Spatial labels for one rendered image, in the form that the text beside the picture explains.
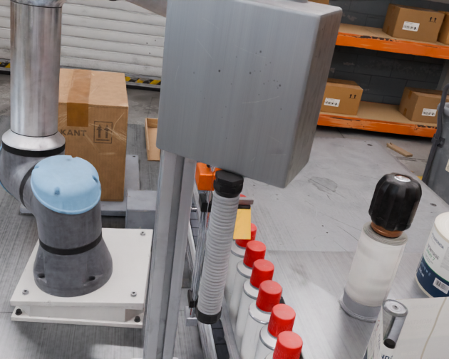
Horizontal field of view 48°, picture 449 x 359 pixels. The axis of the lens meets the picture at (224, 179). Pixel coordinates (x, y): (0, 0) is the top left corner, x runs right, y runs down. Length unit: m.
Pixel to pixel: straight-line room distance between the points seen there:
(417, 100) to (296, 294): 4.08
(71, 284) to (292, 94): 0.61
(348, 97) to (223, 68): 4.24
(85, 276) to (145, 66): 4.29
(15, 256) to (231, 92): 0.79
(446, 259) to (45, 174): 0.82
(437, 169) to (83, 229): 2.66
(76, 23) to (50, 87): 4.21
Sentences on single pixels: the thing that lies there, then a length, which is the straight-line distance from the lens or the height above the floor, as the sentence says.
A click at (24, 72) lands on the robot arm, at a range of 0.97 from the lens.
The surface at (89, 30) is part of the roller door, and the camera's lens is 5.18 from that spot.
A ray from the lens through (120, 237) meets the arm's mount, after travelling 1.15.
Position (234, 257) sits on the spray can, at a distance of 0.88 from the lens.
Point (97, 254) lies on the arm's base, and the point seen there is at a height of 0.95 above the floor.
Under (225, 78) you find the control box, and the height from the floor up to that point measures 1.39.
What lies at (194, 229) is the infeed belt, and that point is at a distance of 1.23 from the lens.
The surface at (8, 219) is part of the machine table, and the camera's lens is 1.35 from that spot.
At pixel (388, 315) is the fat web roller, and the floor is 1.06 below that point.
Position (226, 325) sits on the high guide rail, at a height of 0.96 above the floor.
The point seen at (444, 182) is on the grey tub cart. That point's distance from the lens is 3.29.
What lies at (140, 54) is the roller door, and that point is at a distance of 5.17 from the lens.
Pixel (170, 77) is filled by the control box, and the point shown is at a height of 1.38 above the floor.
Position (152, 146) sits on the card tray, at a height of 0.83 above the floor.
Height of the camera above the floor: 1.53
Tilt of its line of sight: 26 degrees down
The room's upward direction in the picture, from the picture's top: 9 degrees clockwise
